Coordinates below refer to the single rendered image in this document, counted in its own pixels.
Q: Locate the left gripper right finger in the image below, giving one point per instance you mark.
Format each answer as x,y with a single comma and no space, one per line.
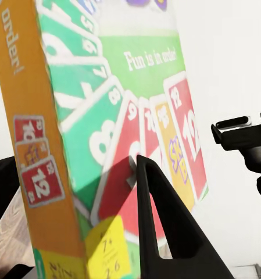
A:
194,257

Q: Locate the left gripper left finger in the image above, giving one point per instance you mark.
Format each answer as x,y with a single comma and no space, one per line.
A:
9,182

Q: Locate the board game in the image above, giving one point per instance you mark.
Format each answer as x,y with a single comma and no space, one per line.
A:
88,85

